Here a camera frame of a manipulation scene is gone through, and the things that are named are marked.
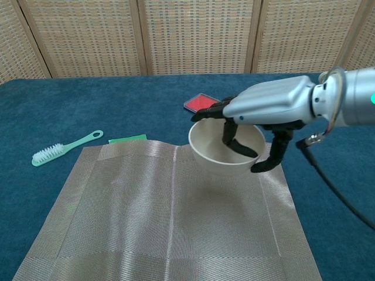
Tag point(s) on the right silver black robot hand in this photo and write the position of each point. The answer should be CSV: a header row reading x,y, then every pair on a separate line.
x,y
269,99

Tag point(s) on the beige bowl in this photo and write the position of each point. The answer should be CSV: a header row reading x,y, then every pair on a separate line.
x,y
211,158

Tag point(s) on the brown woven placemat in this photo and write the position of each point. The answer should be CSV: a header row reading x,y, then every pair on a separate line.
x,y
146,219

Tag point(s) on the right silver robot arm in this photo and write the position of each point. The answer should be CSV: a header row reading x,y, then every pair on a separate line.
x,y
357,96

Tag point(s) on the red card in clear case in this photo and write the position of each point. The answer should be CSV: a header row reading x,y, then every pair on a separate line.
x,y
199,102

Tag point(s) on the wicker folding screen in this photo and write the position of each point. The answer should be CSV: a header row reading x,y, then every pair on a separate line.
x,y
190,35

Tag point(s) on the green sachet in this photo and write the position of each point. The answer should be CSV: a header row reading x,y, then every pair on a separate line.
x,y
129,138

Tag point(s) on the mint green brush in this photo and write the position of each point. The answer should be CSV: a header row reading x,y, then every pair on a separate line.
x,y
70,146

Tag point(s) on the blue carpet table cover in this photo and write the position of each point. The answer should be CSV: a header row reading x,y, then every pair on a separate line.
x,y
58,102

